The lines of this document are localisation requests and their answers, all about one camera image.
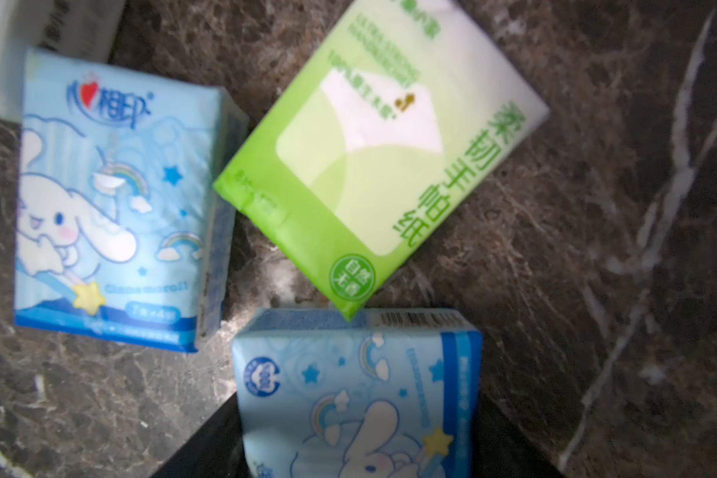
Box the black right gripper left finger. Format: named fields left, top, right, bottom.
left=151, top=394, right=245, bottom=478

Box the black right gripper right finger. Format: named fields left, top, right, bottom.
left=471, top=394, right=565, bottom=478

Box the light blue tissue pack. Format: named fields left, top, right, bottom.
left=14, top=49, right=249, bottom=354
left=232, top=309, right=482, bottom=477

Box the green tissue pack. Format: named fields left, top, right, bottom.
left=214, top=1, right=550, bottom=319
left=0, top=0, right=125, bottom=123

